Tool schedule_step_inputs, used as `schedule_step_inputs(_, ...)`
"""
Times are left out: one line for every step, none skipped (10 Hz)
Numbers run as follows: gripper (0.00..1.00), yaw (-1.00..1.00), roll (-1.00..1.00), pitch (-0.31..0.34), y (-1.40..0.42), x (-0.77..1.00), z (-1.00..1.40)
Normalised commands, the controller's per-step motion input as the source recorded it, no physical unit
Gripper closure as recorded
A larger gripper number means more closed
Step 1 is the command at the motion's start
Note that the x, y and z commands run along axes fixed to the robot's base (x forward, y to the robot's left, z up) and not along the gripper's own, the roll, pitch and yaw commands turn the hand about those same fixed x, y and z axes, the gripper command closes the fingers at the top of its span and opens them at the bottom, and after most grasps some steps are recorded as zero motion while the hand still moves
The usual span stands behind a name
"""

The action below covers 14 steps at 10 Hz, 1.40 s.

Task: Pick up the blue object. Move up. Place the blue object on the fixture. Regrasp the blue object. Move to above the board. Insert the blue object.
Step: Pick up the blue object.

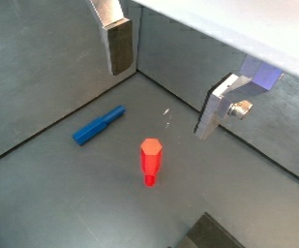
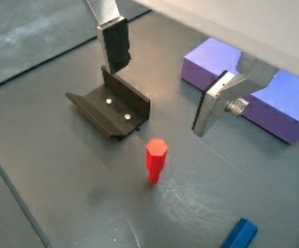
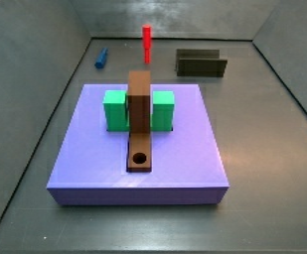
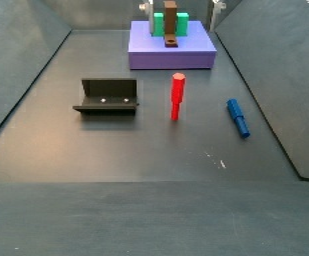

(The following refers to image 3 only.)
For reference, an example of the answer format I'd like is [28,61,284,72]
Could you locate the blue hexagonal peg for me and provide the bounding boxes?
[94,48,107,68]

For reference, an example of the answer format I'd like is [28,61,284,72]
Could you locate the black angle fixture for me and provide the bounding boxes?
[175,49,228,77]

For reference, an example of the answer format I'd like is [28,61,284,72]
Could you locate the brown L-shaped holder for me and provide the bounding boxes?
[126,70,151,173]

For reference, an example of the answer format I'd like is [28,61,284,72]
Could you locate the right green block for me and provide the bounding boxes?
[151,91,174,132]

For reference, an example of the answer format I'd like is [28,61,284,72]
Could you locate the green block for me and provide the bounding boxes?
[102,90,127,132]
[151,91,174,132]

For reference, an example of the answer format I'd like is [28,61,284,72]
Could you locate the left green block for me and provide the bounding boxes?
[102,90,127,132]

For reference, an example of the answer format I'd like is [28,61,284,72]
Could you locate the purple base block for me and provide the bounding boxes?
[47,84,230,205]

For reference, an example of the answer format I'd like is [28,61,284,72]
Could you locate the red hexagonal peg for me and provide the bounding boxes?
[142,24,151,64]

